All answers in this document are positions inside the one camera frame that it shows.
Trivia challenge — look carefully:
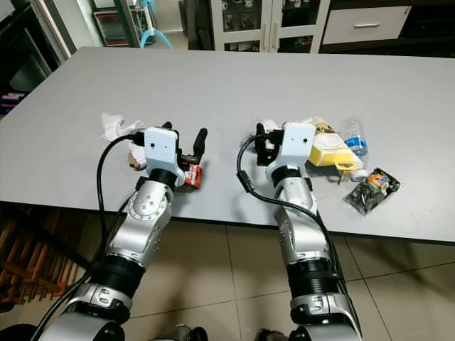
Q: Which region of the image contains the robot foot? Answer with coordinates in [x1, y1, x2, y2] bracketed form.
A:
[170, 325, 211, 341]
[255, 328, 293, 341]

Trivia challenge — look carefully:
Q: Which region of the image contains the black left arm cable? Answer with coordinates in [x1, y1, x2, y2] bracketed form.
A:
[36, 132, 147, 341]

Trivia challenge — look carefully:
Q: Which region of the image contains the red storage crate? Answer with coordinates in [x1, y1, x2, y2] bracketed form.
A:
[92, 10, 137, 48]

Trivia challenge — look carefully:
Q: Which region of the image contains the black printed snack packet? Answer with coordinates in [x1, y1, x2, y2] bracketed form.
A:
[342, 166, 402, 216]

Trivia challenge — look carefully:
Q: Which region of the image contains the brown wooden rack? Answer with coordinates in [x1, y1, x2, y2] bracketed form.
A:
[0, 205, 66, 304]

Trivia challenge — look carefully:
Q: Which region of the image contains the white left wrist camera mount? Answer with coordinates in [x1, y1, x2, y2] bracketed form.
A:
[144, 126, 187, 188]

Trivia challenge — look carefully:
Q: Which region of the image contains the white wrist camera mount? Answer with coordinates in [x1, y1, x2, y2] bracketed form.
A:
[144, 126, 187, 188]
[265, 121, 318, 187]

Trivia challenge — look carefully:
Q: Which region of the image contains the white glass door cabinet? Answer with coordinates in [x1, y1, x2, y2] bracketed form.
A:
[209, 0, 332, 54]

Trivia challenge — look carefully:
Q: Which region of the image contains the black side cabinet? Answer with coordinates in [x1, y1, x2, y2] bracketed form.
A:
[0, 6, 69, 94]

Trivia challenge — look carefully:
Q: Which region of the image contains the blue cardboard box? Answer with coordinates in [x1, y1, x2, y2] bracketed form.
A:
[0, 90, 26, 115]

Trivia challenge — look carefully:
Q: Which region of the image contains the crumpled white tissue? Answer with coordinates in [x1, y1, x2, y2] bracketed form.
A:
[100, 112, 144, 142]

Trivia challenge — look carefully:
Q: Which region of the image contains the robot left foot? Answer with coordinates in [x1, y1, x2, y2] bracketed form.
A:
[170, 325, 211, 341]

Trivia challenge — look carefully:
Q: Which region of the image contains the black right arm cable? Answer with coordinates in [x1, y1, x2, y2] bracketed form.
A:
[237, 133, 346, 285]

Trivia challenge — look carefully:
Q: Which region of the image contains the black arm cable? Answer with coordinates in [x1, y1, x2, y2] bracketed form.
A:
[36, 132, 147, 341]
[237, 133, 346, 285]

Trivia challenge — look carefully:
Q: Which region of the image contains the white drawer with handle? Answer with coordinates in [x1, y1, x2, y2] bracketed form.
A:
[321, 5, 412, 45]

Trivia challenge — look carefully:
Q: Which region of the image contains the small red packet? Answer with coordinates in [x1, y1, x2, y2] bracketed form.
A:
[182, 165, 204, 188]

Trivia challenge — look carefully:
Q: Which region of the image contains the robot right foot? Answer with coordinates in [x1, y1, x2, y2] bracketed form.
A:
[255, 328, 293, 341]

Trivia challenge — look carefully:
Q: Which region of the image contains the brown crumpled paper scrap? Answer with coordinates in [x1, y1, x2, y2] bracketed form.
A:
[127, 145, 149, 171]

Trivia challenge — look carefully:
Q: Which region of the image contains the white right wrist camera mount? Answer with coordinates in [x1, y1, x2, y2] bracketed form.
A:
[265, 121, 318, 187]

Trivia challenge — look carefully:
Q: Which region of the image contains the clear bottle with blue label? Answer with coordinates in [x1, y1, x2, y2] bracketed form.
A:
[341, 117, 371, 158]

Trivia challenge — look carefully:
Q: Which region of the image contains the yellow paper carton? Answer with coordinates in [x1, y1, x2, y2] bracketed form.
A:
[306, 132, 364, 172]

